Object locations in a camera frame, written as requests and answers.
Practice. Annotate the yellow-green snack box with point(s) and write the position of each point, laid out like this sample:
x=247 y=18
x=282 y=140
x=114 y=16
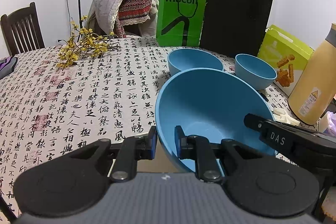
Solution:
x=273 y=48

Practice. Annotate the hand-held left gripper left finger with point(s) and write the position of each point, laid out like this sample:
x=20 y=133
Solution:
x=152 y=145

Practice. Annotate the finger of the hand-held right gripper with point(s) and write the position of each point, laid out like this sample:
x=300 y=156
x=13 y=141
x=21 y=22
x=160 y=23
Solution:
x=254 y=123

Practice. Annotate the white lace-edged cloth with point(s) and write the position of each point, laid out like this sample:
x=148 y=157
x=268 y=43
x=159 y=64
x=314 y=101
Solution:
x=105 y=3

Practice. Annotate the black paper bag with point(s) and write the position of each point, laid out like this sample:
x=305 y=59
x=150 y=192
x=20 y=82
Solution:
x=236 y=19

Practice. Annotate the yellow thermos bottle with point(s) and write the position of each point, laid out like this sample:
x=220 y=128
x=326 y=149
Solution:
x=307 y=98

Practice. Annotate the blue bowl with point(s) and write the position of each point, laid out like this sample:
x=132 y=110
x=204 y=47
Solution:
x=194 y=58
x=252 y=71
x=210 y=98

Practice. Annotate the crumpled white glove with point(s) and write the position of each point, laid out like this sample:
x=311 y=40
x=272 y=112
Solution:
x=284 y=116

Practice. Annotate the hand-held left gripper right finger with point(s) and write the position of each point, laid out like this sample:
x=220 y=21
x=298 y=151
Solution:
x=178 y=144

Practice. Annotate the grey and purple pouch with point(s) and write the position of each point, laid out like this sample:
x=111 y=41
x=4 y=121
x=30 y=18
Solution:
x=6 y=66

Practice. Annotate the yellow flower branch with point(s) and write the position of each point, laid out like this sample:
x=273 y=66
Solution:
x=84 y=43

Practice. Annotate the dark wooden chair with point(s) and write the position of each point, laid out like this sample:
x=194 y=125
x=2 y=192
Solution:
x=23 y=29

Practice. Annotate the green paper bag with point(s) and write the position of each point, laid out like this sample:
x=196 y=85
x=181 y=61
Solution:
x=168 y=19

